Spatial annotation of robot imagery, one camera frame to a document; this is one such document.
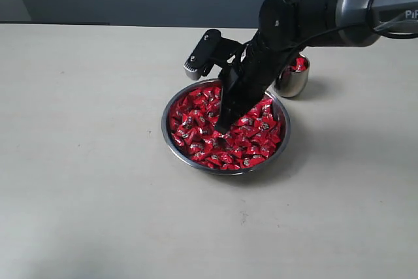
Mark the small steel cup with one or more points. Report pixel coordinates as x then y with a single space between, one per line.
288 84

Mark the round steel bowl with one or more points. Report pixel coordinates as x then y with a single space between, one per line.
225 169

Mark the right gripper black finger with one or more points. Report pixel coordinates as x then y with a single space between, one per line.
226 117

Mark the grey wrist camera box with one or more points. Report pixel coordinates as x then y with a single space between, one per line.
212 49

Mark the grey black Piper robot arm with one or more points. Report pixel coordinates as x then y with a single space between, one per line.
286 27

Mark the pile of red wrapped candies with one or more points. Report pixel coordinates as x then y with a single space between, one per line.
248 141

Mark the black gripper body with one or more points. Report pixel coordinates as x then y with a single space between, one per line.
244 85

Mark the red candy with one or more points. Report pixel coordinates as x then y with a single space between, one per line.
298 65

